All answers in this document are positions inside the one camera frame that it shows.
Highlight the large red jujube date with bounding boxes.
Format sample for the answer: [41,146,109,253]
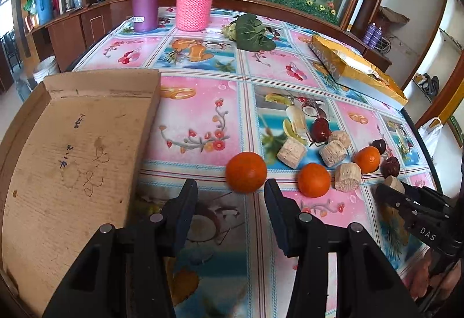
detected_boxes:
[381,156,400,178]

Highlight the orange tangerine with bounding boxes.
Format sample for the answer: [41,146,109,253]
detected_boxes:
[296,163,331,198]
[225,152,267,194]
[353,146,381,174]

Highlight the beige cylindrical cake piece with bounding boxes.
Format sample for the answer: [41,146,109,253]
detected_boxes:
[384,175,405,194]

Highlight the right hand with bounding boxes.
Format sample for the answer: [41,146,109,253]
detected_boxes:
[409,248,464,301]

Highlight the dark chestnut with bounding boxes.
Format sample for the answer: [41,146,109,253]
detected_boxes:
[371,138,386,155]

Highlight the round dark red fruit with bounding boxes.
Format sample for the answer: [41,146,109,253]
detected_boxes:
[310,118,331,143]

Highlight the round beige cake ball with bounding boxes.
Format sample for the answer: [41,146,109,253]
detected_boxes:
[328,130,351,149]

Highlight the brown cardboard tray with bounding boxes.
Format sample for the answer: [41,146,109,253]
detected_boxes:
[1,69,161,317]

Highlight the floral plastic tablecloth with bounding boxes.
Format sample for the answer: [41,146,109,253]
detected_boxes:
[71,6,440,318]

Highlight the purple spray cans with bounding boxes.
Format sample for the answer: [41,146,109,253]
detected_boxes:
[362,23,382,49]

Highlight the white plastic bucket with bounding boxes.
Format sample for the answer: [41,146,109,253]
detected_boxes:
[33,55,60,84]

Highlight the green leaf wrapped dumpling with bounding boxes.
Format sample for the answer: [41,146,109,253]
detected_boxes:
[221,13,276,53]

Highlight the blue thermos jug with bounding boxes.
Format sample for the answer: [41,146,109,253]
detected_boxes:
[35,0,53,25]

